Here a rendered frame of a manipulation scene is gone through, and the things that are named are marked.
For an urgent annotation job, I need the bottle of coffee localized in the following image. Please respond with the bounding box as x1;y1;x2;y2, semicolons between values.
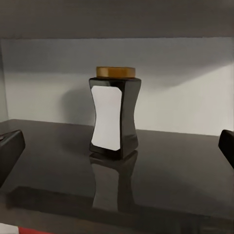
89;67;141;159

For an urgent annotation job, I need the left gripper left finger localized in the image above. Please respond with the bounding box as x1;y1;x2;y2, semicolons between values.
0;130;25;188

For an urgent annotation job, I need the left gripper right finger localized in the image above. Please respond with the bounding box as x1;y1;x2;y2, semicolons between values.
218;129;234;169

